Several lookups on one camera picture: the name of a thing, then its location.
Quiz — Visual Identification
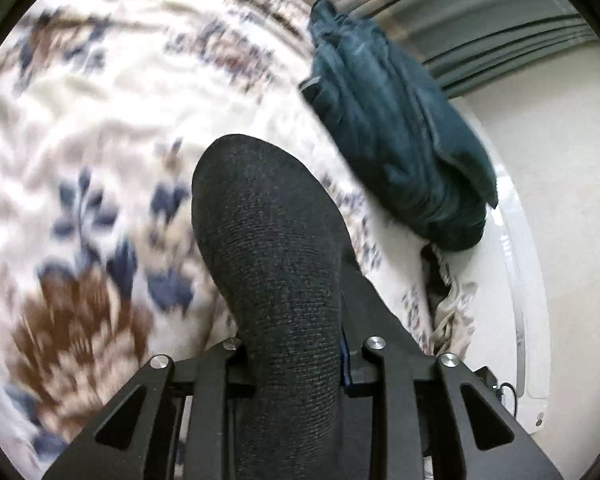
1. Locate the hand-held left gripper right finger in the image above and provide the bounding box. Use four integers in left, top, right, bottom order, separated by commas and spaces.
339, 332, 566, 480

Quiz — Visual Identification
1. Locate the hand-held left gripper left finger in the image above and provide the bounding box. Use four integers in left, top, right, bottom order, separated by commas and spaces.
42, 337, 253, 480

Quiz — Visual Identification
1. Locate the dark striped knit sweater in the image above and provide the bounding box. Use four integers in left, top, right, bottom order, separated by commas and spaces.
191, 133, 436, 480

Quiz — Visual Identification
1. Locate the crumpled beige cloth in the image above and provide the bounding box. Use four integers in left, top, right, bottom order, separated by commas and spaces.
420, 245, 478, 356

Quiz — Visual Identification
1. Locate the white headboard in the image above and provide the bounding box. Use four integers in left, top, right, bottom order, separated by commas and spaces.
472, 110, 551, 428

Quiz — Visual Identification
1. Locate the teal velvet quilt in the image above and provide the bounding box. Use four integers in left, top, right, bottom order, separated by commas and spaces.
300, 0, 499, 253

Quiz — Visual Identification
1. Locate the floral bed blanket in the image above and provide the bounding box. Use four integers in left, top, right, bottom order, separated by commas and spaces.
0, 0, 476, 476

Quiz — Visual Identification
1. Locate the grey-green curtain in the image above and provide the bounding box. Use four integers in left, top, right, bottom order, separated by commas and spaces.
337, 0, 598, 98

